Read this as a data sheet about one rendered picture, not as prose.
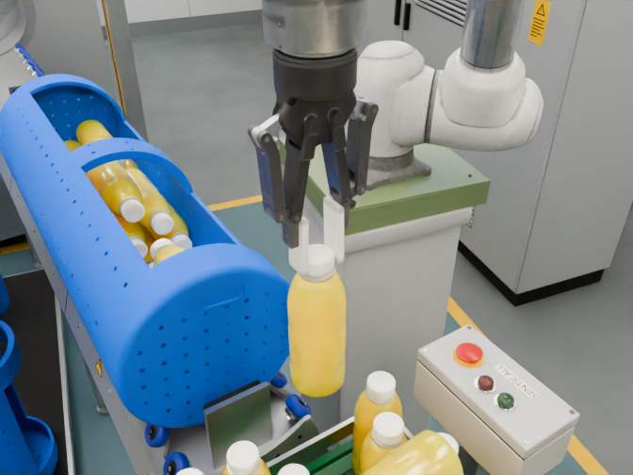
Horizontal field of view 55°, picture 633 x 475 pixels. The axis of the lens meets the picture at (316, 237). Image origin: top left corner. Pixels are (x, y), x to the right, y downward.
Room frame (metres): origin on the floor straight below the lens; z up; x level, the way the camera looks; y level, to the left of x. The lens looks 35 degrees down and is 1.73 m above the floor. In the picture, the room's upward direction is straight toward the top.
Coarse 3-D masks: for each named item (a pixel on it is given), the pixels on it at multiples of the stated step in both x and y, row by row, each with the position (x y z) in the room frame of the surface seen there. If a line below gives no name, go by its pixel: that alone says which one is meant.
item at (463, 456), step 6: (462, 450) 0.56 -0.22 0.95; (462, 456) 0.56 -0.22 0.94; (468, 456) 0.55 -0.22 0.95; (462, 462) 0.56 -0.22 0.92; (468, 462) 0.55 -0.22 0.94; (474, 462) 0.54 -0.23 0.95; (468, 468) 0.55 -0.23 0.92; (474, 468) 0.54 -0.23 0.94; (480, 468) 0.54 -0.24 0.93; (468, 474) 0.55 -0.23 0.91; (474, 474) 0.54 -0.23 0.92; (480, 474) 0.54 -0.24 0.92; (486, 474) 0.55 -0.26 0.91
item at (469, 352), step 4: (460, 344) 0.62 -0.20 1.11; (464, 344) 0.62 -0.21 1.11; (468, 344) 0.62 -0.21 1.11; (472, 344) 0.62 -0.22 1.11; (460, 348) 0.61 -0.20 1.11; (464, 348) 0.61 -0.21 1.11; (468, 348) 0.61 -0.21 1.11; (472, 348) 0.61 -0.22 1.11; (476, 348) 0.61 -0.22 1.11; (456, 352) 0.61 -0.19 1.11; (460, 352) 0.60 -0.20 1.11; (464, 352) 0.60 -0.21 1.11; (468, 352) 0.60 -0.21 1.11; (472, 352) 0.60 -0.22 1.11; (476, 352) 0.60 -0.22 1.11; (480, 352) 0.60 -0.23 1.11; (460, 356) 0.60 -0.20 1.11; (464, 356) 0.60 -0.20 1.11; (468, 356) 0.60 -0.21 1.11; (472, 356) 0.60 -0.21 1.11; (476, 356) 0.60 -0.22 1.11; (480, 356) 0.60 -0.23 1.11; (464, 360) 0.59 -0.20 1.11; (468, 360) 0.59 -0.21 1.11; (472, 360) 0.59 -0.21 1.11; (476, 360) 0.59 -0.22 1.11
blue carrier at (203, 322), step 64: (0, 128) 1.25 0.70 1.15; (64, 128) 1.35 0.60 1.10; (128, 128) 1.35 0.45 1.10; (64, 192) 0.89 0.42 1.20; (192, 192) 1.04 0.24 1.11; (64, 256) 0.78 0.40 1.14; (128, 256) 0.68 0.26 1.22; (192, 256) 0.66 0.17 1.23; (256, 256) 0.71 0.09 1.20; (128, 320) 0.58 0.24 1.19; (192, 320) 0.61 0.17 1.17; (256, 320) 0.66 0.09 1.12; (128, 384) 0.55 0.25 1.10; (192, 384) 0.60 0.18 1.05
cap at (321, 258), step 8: (312, 248) 0.54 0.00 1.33; (320, 248) 0.54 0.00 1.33; (328, 248) 0.54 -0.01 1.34; (312, 256) 0.53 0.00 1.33; (320, 256) 0.53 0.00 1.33; (328, 256) 0.53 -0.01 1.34; (312, 264) 0.51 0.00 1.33; (320, 264) 0.51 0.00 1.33; (328, 264) 0.52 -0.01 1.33; (312, 272) 0.51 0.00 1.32; (320, 272) 0.51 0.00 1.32; (328, 272) 0.52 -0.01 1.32
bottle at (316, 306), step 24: (312, 288) 0.51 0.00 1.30; (336, 288) 0.52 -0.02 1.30; (288, 312) 0.52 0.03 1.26; (312, 312) 0.50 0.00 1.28; (336, 312) 0.51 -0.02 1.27; (288, 336) 0.52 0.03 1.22; (312, 336) 0.50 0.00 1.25; (336, 336) 0.50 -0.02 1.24; (312, 360) 0.50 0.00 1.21; (336, 360) 0.50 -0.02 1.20; (312, 384) 0.50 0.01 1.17; (336, 384) 0.50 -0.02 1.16
